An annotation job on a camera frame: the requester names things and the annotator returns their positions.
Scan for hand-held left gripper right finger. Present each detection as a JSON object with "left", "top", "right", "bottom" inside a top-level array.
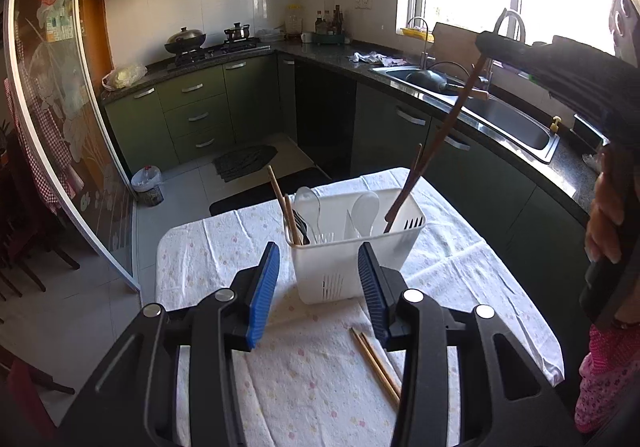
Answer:
[{"left": 357, "top": 241, "right": 583, "bottom": 447}]

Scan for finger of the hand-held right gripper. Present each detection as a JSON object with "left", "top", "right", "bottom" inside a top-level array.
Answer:
[
  {"left": 475, "top": 30, "right": 621, "bottom": 143},
  {"left": 550, "top": 34, "right": 626, "bottom": 63}
]

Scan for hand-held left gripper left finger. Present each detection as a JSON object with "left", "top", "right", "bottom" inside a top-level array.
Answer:
[{"left": 60, "top": 241, "right": 281, "bottom": 447}]

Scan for white plastic utensil holder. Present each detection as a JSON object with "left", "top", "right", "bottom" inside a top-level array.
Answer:
[{"left": 284, "top": 186, "right": 427, "bottom": 305}]

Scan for white plastic spoon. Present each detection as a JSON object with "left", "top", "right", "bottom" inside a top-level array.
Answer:
[{"left": 350, "top": 191, "right": 382, "bottom": 238}]

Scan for black plastic fork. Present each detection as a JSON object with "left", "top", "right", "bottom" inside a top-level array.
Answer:
[{"left": 292, "top": 210, "right": 310, "bottom": 245}]

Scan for clear plastic spoon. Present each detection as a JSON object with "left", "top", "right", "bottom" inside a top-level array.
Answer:
[{"left": 294, "top": 186, "right": 322, "bottom": 244}]

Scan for dark brown chopstick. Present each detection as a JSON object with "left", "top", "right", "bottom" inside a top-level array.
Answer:
[
  {"left": 384, "top": 52, "right": 488, "bottom": 224},
  {"left": 382, "top": 143, "right": 425, "bottom": 234}
]

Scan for person's right hand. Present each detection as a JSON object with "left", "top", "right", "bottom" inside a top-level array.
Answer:
[{"left": 584, "top": 147, "right": 626, "bottom": 268}]

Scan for black box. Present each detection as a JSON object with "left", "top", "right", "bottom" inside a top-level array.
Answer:
[{"left": 572, "top": 113, "right": 608, "bottom": 148}]

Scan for tall steel faucet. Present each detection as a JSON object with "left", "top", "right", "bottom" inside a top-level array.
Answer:
[{"left": 480, "top": 8, "right": 527, "bottom": 93}]

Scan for steel double sink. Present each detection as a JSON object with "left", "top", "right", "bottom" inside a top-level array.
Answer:
[{"left": 371, "top": 64, "right": 561, "bottom": 164}]

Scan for white floral tablecloth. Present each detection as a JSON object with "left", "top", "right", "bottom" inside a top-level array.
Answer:
[{"left": 155, "top": 167, "right": 566, "bottom": 447}]

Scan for wooden cutting board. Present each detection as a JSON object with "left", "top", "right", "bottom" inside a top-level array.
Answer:
[{"left": 431, "top": 22, "right": 488, "bottom": 78}]

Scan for black floor mat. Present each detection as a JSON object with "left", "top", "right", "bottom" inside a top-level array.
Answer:
[{"left": 209, "top": 167, "right": 331, "bottom": 217}]

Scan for black frying pan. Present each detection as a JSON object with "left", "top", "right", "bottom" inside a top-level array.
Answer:
[{"left": 405, "top": 68, "right": 488, "bottom": 100}]

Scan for small steel faucet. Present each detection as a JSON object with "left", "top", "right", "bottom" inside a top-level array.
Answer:
[{"left": 406, "top": 16, "right": 432, "bottom": 70}]

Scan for dark grey floor mat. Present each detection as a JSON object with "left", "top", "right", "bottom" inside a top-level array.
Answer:
[{"left": 212, "top": 144, "right": 278, "bottom": 183}]

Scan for small trash bin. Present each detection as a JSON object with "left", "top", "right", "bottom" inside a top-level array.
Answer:
[{"left": 131, "top": 166, "right": 165, "bottom": 205}]

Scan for grey dish rag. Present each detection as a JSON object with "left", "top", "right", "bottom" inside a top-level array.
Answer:
[{"left": 348, "top": 51, "right": 406, "bottom": 67}]

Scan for green base cabinets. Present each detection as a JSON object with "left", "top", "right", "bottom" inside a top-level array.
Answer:
[{"left": 102, "top": 52, "right": 591, "bottom": 268}]

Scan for group of condiment bottles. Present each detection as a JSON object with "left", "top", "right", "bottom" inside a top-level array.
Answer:
[{"left": 314, "top": 4, "right": 347, "bottom": 35}]

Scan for dark granite countertop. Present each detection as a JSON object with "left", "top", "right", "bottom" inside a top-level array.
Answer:
[{"left": 100, "top": 40, "right": 601, "bottom": 223}]

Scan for dark wooden chairs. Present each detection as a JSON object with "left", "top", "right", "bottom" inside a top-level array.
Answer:
[{"left": 0, "top": 162, "right": 81, "bottom": 300}]

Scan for pink floral clothing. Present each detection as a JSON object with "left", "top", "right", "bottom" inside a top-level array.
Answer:
[{"left": 574, "top": 322, "right": 640, "bottom": 434}]

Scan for black gas stove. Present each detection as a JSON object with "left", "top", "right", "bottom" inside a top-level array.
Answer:
[{"left": 167, "top": 38, "right": 271, "bottom": 70}]

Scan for clear plastic bag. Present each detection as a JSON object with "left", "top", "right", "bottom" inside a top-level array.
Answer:
[{"left": 102, "top": 63, "right": 148, "bottom": 90}]

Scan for red chair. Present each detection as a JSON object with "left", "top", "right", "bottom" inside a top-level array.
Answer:
[{"left": 0, "top": 357, "right": 56, "bottom": 438}]

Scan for red checked apron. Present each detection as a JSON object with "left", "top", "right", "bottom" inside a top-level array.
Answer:
[{"left": 2, "top": 77, "right": 81, "bottom": 213}]

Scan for black wok with lid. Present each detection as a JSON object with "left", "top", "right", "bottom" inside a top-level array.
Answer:
[{"left": 164, "top": 26, "right": 207, "bottom": 54}]

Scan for sliding glass door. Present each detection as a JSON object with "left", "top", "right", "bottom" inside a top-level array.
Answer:
[{"left": 0, "top": 0, "right": 141, "bottom": 293}]

